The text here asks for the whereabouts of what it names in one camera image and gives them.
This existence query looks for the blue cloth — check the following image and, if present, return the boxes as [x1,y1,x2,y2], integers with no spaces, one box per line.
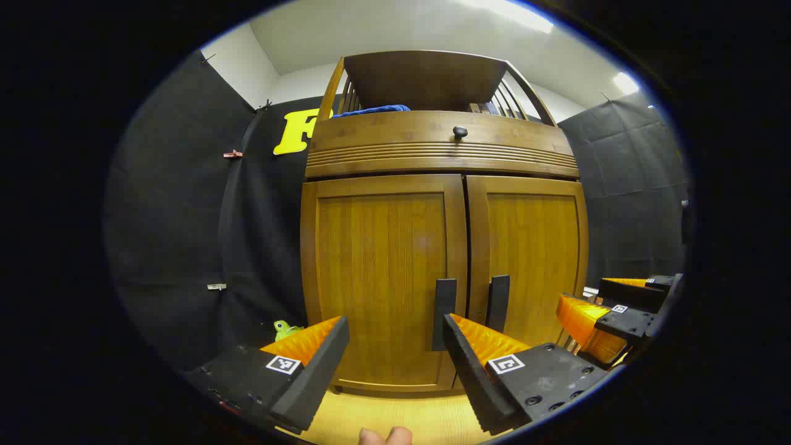
[332,104,411,119]

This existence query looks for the wooden cabinet door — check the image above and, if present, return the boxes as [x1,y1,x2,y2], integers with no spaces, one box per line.
[467,176,589,350]
[301,175,468,393]

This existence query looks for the wooden cabinet drawer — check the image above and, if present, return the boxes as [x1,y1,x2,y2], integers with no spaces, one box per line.
[306,111,580,180]

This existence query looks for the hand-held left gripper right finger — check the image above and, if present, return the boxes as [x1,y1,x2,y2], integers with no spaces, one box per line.
[442,313,609,436]

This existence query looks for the black door handle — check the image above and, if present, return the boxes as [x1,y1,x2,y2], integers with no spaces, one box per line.
[431,279,458,352]
[485,275,511,334]

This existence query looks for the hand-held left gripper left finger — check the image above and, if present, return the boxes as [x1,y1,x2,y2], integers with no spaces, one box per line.
[185,315,350,435]

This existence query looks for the wooden double-door shoe cabinet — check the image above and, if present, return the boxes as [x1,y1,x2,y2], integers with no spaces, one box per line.
[300,49,590,394]

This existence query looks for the long ceiling light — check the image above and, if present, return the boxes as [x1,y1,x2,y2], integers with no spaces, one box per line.
[457,0,555,35]

